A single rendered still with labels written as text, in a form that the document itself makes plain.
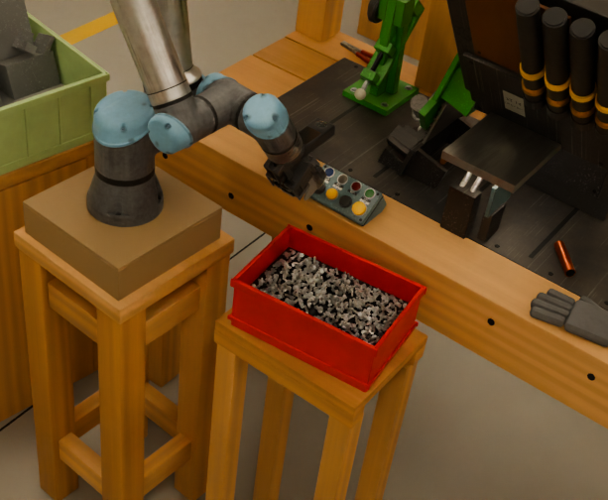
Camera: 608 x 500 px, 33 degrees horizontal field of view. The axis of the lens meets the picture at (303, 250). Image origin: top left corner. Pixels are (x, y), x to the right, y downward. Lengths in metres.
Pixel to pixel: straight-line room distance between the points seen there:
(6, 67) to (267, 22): 2.38
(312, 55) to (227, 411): 1.03
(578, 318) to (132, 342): 0.87
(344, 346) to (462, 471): 1.09
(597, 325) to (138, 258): 0.88
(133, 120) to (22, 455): 1.20
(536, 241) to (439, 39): 0.63
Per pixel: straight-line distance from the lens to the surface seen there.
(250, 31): 4.69
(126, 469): 2.38
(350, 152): 2.37
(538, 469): 3.00
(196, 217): 2.07
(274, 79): 2.63
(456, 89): 2.18
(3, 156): 2.41
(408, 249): 2.12
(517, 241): 2.21
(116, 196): 2.02
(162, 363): 2.92
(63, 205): 2.11
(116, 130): 1.94
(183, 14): 1.99
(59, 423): 2.54
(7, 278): 2.61
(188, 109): 1.85
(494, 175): 1.98
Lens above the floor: 2.23
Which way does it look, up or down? 40 degrees down
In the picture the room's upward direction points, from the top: 8 degrees clockwise
